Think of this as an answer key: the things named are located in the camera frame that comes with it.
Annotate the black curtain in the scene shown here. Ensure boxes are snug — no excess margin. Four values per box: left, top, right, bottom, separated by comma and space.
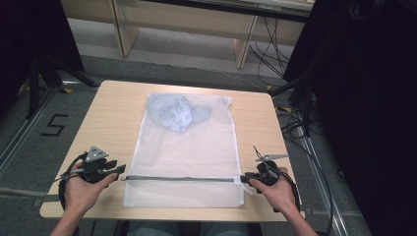
283, 0, 417, 236
0, 0, 86, 112

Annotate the person's left hand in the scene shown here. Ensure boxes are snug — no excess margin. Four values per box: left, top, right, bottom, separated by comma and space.
63, 172, 119, 214

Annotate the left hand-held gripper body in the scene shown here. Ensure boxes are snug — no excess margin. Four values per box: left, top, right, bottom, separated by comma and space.
78, 146, 112, 184

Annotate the light blue garment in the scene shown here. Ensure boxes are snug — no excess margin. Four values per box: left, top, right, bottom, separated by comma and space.
146, 94, 212, 134

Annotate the person's right hand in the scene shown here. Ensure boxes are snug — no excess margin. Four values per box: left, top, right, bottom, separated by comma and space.
249, 166, 298, 216

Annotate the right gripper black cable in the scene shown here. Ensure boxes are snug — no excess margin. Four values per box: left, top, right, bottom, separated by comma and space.
277, 170, 302, 213

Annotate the black floor cable bundle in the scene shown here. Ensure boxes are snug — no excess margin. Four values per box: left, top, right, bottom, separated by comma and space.
276, 97, 336, 230

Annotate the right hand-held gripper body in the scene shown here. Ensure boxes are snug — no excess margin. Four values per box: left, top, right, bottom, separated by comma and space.
253, 146, 289, 187

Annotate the black hanging cable bundle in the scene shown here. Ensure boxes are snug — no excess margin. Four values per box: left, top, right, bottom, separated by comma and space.
249, 16, 293, 79

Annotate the black metal stand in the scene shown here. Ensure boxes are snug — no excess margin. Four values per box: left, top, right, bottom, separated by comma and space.
268, 72, 317, 139

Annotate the black tripod stand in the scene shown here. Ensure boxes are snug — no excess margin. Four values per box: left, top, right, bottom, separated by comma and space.
26, 53, 99, 120

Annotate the white mesh laundry bag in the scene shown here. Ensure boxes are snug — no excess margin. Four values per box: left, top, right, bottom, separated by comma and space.
122, 92, 247, 208

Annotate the aluminium floor rail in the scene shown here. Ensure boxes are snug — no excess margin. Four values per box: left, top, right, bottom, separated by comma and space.
300, 134, 349, 236
0, 86, 61, 178

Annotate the light wooden desk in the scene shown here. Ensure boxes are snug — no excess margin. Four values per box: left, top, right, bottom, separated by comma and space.
60, 0, 316, 71

